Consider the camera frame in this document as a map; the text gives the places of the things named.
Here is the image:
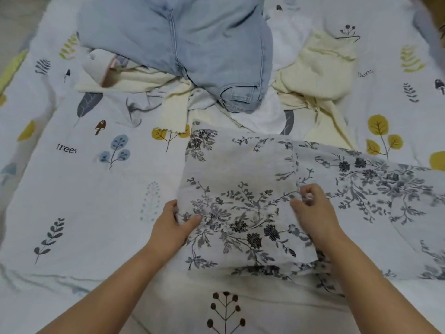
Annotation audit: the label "person's right hand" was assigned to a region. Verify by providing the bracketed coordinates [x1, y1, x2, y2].
[290, 183, 345, 251]

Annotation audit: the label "person's left hand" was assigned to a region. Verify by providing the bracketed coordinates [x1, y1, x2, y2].
[148, 199, 203, 265]

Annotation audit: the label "bed with leaf print bedding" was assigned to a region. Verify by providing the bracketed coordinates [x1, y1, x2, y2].
[0, 0, 445, 334]

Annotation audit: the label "light blue denim jeans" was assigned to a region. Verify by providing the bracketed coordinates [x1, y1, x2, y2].
[76, 0, 274, 114]

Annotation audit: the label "person's left forearm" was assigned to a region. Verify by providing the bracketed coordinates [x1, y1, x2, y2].
[38, 247, 168, 334]

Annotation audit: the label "person's right forearm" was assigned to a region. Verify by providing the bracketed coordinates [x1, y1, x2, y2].
[320, 233, 440, 334]

